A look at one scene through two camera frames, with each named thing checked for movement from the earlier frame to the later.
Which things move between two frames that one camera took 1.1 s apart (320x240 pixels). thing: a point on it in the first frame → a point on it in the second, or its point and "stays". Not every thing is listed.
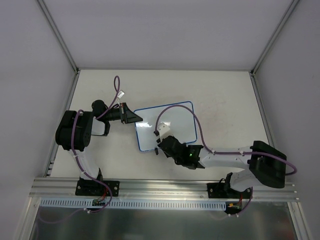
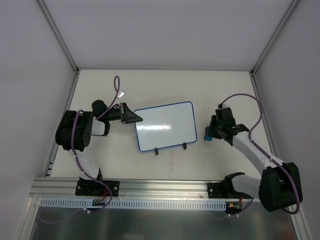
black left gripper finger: [130, 117] stays
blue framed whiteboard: [181, 123] stays
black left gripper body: [123, 113] stays
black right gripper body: [164, 144] → [212, 128]
